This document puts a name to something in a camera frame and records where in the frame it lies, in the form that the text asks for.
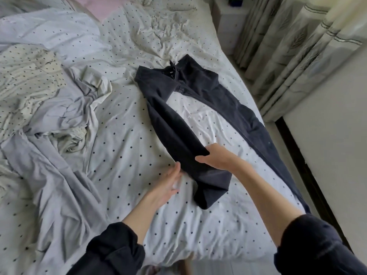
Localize person's right hand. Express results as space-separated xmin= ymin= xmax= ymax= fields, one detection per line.
xmin=195 ymin=143 xmax=242 ymax=172

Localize person's left hand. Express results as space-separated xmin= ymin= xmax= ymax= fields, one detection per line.
xmin=146 ymin=162 xmax=183 ymax=210

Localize cream polka dot pants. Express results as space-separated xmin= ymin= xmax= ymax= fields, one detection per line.
xmin=0 ymin=45 xmax=67 ymax=141

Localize person's right forearm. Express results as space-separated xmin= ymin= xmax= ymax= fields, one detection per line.
xmin=229 ymin=160 xmax=367 ymax=275

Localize white dotted bed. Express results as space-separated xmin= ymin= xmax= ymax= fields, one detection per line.
xmin=0 ymin=0 xmax=307 ymax=275

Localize white bedside cabinet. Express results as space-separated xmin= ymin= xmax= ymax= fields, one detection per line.
xmin=209 ymin=0 xmax=253 ymax=55

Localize pink pillow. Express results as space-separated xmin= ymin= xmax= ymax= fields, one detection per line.
xmin=69 ymin=0 xmax=134 ymax=22

